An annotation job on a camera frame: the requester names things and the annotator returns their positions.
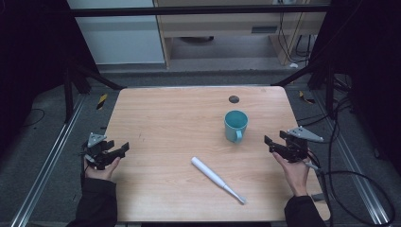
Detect black curtain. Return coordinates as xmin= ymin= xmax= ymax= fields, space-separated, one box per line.
xmin=305 ymin=0 xmax=401 ymax=176
xmin=0 ymin=0 xmax=99 ymax=155

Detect teal cup with handle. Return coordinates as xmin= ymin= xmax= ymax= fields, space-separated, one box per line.
xmin=223 ymin=109 xmax=250 ymax=145

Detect black horizontal frame bar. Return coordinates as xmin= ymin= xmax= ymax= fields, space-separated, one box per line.
xmin=70 ymin=4 xmax=331 ymax=18

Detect person's right hand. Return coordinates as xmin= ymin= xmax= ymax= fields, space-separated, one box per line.
xmin=271 ymin=150 xmax=314 ymax=198

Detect black hanging cables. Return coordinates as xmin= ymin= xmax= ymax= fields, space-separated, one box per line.
xmin=276 ymin=2 xmax=317 ymax=64

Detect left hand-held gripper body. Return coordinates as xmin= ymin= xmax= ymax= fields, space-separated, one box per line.
xmin=81 ymin=131 xmax=116 ymax=171

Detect aluminium floor rail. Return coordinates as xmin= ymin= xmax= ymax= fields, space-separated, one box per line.
xmin=311 ymin=90 xmax=392 ymax=227
xmin=9 ymin=94 xmax=87 ymax=227

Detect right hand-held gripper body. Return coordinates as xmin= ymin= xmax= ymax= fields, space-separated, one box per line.
xmin=272 ymin=126 xmax=325 ymax=164

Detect white electric toothbrush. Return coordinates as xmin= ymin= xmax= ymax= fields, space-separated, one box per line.
xmin=190 ymin=156 xmax=248 ymax=205

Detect black metal frame stand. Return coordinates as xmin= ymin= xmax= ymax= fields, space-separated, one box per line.
xmin=270 ymin=61 xmax=338 ymax=120
xmin=61 ymin=58 xmax=128 ymax=125

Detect person's left hand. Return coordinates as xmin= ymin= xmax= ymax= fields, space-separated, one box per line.
xmin=82 ymin=155 xmax=123 ymax=182

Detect yellow black striped tape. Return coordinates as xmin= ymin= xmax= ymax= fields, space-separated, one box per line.
xmin=96 ymin=93 xmax=109 ymax=111
xmin=298 ymin=90 xmax=316 ymax=105

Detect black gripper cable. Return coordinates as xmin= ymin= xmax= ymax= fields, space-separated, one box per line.
xmin=320 ymin=119 xmax=397 ymax=227

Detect grey cable plug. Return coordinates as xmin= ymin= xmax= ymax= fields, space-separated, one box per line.
xmin=304 ymin=160 xmax=323 ymax=174

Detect white cabinet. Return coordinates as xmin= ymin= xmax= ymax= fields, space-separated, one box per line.
xmin=66 ymin=0 xmax=166 ymax=66

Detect light wooden desk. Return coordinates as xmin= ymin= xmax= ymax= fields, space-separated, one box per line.
xmin=152 ymin=0 xmax=331 ymax=69

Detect thin black floor cable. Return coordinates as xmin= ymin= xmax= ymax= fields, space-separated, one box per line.
xmin=21 ymin=107 xmax=46 ymax=129

